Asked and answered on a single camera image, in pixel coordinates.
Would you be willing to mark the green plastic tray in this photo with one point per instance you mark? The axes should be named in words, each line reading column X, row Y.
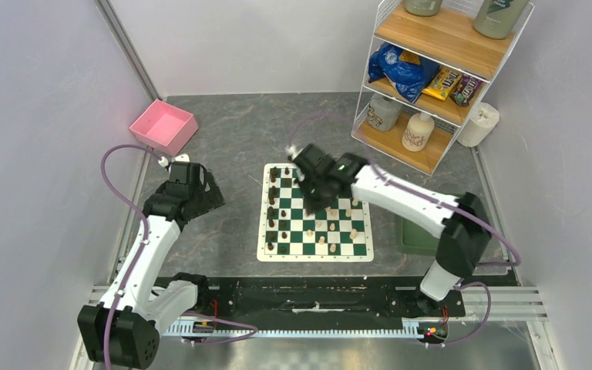
column 413, row 239

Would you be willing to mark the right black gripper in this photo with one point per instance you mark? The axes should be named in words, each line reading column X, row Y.
column 314, row 205

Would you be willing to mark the white paper towel roll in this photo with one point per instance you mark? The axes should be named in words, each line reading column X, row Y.
column 480, row 124

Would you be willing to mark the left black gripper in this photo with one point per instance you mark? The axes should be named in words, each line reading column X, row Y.
column 211, row 199

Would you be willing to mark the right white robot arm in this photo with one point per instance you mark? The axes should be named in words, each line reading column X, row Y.
column 454, row 221

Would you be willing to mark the cream soap bottle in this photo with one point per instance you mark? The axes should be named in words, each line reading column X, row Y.
column 417, row 132

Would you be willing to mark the pink plastic bin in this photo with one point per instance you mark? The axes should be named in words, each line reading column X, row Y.
column 164, row 127

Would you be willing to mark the brown candy bag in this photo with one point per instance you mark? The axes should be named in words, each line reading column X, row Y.
column 465, row 90

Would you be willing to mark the green bottle top left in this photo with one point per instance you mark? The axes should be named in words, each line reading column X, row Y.
column 424, row 8

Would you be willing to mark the white wire wooden shelf rack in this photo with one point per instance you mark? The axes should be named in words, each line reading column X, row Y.
column 449, row 39

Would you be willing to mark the green white chess mat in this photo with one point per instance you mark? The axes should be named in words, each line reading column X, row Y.
column 287, row 233

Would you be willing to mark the dark chess rook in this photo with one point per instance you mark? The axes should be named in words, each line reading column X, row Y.
column 274, row 173

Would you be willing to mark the grey jar with lettering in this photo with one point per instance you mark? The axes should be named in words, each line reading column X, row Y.
column 382, row 112

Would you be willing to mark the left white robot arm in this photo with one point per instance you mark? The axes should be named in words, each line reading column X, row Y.
column 125, row 326

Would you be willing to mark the green bottle top right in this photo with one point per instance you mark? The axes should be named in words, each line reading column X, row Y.
column 496, row 18

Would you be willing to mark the green bottle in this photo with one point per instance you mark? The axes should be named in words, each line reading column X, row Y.
column 424, row 8
column 496, row 18

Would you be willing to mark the blue snack bag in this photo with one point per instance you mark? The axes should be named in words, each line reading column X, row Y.
column 408, row 73

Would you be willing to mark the yellow candy bag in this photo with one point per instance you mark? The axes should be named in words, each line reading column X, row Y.
column 443, row 83

